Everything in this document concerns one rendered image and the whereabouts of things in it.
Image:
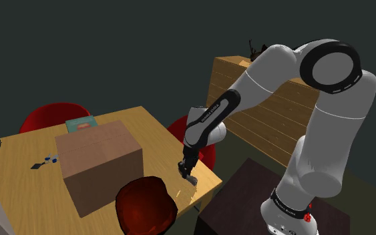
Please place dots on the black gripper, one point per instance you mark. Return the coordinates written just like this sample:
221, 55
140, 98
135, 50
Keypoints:
191, 158

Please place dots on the dark red rounded object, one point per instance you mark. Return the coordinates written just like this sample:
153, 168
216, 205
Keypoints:
145, 208

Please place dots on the red round chair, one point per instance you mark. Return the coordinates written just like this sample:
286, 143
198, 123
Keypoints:
52, 114
208, 156

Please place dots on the wooden chest of drawers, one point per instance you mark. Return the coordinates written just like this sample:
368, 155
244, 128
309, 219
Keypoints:
265, 120

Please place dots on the brown cardboard box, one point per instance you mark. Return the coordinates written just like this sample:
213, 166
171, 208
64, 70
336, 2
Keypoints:
99, 162

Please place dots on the dark antlered figure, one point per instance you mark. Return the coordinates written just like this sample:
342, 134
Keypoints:
256, 52

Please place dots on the dark robot stand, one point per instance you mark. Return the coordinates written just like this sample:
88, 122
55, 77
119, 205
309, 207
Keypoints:
239, 195

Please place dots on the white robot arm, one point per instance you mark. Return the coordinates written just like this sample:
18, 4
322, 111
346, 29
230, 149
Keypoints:
331, 130

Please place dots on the teal book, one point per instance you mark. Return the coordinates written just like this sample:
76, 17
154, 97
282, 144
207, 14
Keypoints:
81, 123

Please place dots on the wooden table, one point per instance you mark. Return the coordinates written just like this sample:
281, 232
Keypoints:
28, 195

